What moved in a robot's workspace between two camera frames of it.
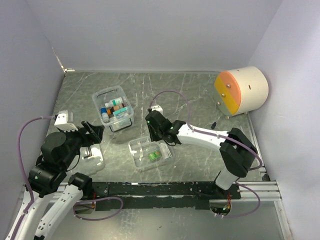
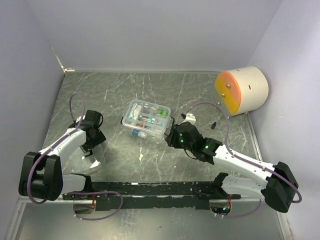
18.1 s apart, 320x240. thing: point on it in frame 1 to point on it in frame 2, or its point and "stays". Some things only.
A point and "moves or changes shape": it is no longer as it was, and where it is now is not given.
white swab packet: [165, 150] to [137, 112]
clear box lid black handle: [91, 160] moves or changes shape
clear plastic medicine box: [114, 109] to [149, 124]
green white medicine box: [154, 155] to [163, 112]
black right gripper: [154, 137] to [172, 138]
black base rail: [146, 195] stays
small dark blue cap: [213, 125] stays
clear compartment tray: [146, 154] to [147, 115]
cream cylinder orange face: [241, 90] stays
